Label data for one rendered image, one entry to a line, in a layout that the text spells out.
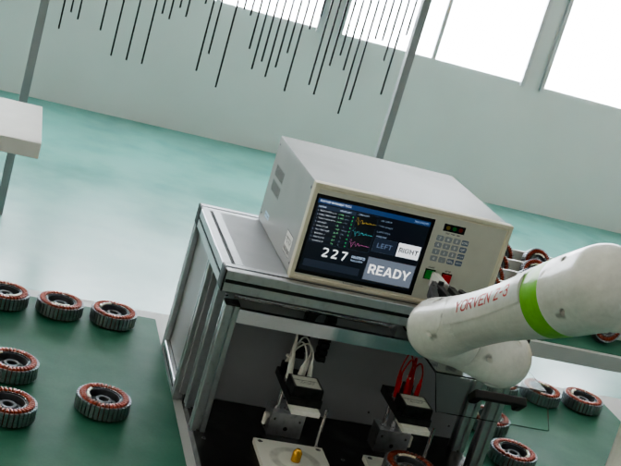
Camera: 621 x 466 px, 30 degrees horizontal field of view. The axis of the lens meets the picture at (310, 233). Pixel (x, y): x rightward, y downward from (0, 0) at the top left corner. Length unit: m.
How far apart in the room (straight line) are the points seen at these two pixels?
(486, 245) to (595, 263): 0.85
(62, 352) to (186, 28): 6.07
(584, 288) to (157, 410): 1.16
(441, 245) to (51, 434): 0.86
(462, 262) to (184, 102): 6.36
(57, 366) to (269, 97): 6.32
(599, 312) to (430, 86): 7.48
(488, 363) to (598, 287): 0.45
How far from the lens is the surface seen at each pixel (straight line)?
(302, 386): 2.35
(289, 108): 8.78
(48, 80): 8.57
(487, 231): 2.42
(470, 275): 2.44
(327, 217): 2.30
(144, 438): 2.36
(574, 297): 1.61
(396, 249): 2.36
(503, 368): 2.00
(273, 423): 2.45
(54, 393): 2.45
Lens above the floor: 1.82
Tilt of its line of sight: 15 degrees down
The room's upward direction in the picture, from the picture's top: 17 degrees clockwise
